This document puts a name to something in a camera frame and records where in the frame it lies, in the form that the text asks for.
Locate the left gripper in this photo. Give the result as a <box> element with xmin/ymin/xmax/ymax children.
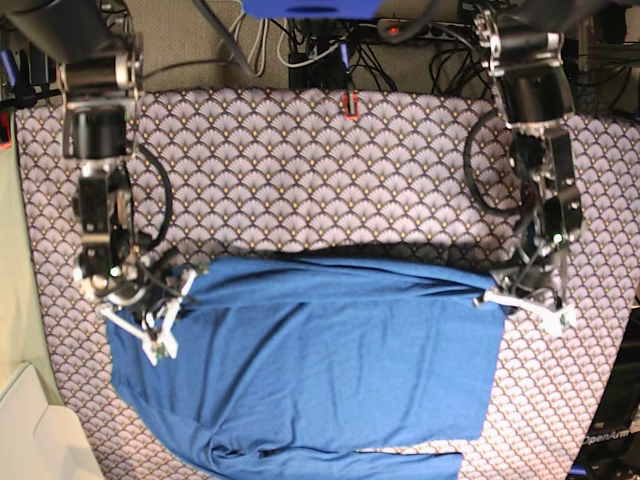
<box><xmin>490</xmin><ymin>244</ymin><xmax>568</xmax><ymax>311</ymax></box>

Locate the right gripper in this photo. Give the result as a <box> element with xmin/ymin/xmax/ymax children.
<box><xmin>73</xmin><ymin>247</ymin><xmax>180</xmax><ymax>325</ymax></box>

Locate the blue long-sleeve T-shirt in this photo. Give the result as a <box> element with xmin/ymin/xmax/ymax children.
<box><xmin>107</xmin><ymin>257</ymin><xmax>505</xmax><ymax>479</ymax></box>

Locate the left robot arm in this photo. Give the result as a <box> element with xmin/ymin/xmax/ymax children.
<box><xmin>134</xmin><ymin>9</ymin><xmax>582</xmax><ymax>325</ymax></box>

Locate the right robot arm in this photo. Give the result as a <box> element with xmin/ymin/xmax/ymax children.
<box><xmin>1</xmin><ymin>1</ymin><xmax>426</xmax><ymax>321</ymax></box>

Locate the white plastic bin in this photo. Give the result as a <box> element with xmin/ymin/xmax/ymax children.
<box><xmin>1</xmin><ymin>362</ymin><xmax>104</xmax><ymax>479</ymax></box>

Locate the fan-patterned table cloth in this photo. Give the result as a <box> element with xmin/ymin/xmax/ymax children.
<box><xmin>16</xmin><ymin>89</ymin><xmax>639</xmax><ymax>479</ymax></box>

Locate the red black table clamp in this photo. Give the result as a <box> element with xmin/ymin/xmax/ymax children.
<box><xmin>339</xmin><ymin>42</ymin><xmax>359</xmax><ymax>120</ymax></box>

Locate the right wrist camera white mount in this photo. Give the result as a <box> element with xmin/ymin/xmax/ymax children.
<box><xmin>98</xmin><ymin>268</ymin><xmax>201</xmax><ymax>366</ymax></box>

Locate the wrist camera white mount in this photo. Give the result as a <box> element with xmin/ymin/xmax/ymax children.
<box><xmin>98</xmin><ymin>268</ymin><xmax>201</xmax><ymax>366</ymax></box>
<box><xmin>473</xmin><ymin>289</ymin><xmax>577</xmax><ymax>338</ymax></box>

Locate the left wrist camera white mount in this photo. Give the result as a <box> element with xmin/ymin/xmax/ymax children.
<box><xmin>473</xmin><ymin>289</ymin><xmax>577</xmax><ymax>338</ymax></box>

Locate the blue handled clamp left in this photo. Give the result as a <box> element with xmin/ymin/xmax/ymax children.
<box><xmin>1</xmin><ymin>50</ymin><xmax>37</xmax><ymax>110</ymax></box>

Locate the white looped cable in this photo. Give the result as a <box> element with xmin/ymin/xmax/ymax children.
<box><xmin>224</xmin><ymin>14</ymin><xmax>271</xmax><ymax>77</ymax></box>

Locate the black power strip red switch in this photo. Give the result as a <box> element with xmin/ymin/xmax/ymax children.
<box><xmin>375</xmin><ymin>18</ymin><xmax>471</xmax><ymax>44</ymax></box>

